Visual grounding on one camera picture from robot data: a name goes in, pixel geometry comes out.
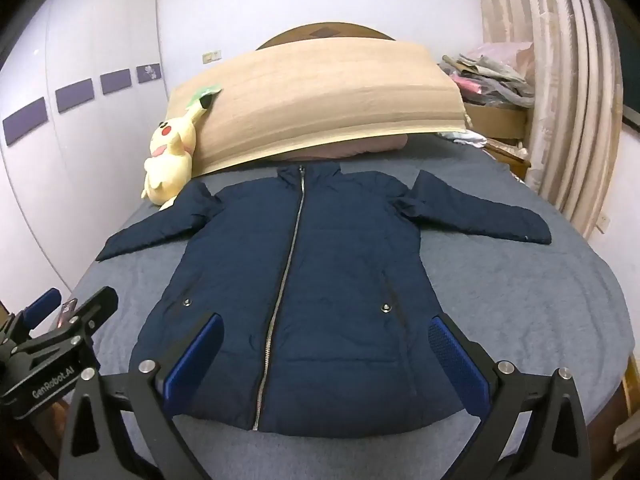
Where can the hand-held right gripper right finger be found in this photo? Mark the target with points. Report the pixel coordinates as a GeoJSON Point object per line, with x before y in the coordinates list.
{"type": "Point", "coordinates": [457, 365]}

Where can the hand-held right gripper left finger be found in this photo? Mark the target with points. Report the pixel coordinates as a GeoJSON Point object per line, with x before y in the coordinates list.
{"type": "Point", "coordinates": [197, 355]}

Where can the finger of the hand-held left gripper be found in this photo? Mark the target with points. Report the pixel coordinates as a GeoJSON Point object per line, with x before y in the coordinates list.
{"type": "Point", "coordinates": [100, 305]}
{"type": "Point", "coordinates": [44, 304]}

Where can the navy blue puffer jacket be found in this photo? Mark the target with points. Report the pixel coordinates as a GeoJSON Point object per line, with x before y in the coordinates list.
{"type": "Point", "coordinates": [340, 285]}

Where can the pile of bags and clothes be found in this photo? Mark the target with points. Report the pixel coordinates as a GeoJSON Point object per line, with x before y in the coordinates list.
{"type": "Point", "coordinates": [490, 70]}

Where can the bed with grey sheet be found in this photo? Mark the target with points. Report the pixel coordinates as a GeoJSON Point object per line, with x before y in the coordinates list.
{"type": "Point", "coordinates": [500, 300]}

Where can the white wardrobe with purple panels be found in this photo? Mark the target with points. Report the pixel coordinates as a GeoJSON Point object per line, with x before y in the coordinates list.
{"type": "Point", "coordinates": [75, 160]}

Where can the yellow plush toy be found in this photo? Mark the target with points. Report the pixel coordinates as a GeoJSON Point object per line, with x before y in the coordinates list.
{"type": "Point", "coordinates": [167, 160]}

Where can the white crumpled cloth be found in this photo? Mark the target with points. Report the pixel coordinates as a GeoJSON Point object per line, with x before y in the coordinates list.
{"type": "Point", "coordinates": [465, 137]}

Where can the brown pillow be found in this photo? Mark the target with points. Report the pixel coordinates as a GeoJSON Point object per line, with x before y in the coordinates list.
{"type": "Point", "coordinates": [360, 147]}

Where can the cardboard box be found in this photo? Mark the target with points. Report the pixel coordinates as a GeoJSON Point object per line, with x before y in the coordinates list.
{"type": "Point", "coordinates": [495, 120]}

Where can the light wooden board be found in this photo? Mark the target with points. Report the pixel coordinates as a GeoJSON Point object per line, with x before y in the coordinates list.
{"type": "Point", "coordinates": [325, 95]}

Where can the beige curtain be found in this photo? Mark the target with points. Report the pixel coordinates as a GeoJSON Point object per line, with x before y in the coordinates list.
{"type": "Point", "coordinates": [565, 85]}

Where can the dark framed panel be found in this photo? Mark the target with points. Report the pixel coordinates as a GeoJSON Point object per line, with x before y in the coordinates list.
{"type": "Point", "coordinates": [631, 105]}

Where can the dark wooden headboard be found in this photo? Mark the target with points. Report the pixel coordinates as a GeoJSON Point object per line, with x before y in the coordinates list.
{"type": "Point", "coordinates": [325, 31]}

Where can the small wall outlet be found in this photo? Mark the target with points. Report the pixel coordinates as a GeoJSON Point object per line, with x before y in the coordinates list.
{"type": "Point", "coordinates": [605, 222]}

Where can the wall socket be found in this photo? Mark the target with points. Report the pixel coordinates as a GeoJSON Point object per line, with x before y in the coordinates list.
{"type": "Point", "coordinates": [211, 56]}

